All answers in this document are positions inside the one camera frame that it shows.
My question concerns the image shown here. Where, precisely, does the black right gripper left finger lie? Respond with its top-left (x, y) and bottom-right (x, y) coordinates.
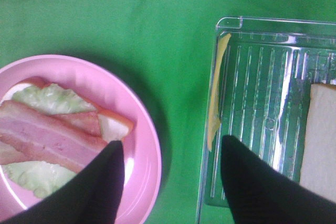
top-left (4, 141), bottom-right (124, 223)

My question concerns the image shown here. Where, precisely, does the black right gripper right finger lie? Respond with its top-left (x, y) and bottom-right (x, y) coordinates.
top-left (220, 135), bottom-right (335, 223)

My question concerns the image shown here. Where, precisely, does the green lettuce leaf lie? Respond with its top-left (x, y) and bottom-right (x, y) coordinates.
top-left (1, 81), bottom-right (101, 199)

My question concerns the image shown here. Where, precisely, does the white toast bread slice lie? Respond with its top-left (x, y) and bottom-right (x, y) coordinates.
top-left (1, 77), bottom-right (133, 143)

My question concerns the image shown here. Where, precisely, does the bacon strip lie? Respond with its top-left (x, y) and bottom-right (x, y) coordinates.
top-left (1, 100), bottom-right (107, 173)
top-left (49, 111), bottom-right (102, 137)

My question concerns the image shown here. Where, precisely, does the toast slice in right tray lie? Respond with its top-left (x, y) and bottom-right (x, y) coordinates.
top-left (300, 84), bottom-right (335, 202)

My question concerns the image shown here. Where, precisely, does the yellow cheese slice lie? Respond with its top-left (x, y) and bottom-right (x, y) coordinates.
top-left (207, 33), bottom-right (231, 152)

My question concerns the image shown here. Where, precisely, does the clear right plastic tray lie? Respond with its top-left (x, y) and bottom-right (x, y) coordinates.
top-left (196, 16), bottom-right (335, 223)

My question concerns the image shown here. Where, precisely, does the green tablecloth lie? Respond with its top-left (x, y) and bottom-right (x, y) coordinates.
top-left (1, 0), bottom-right (335, 223)

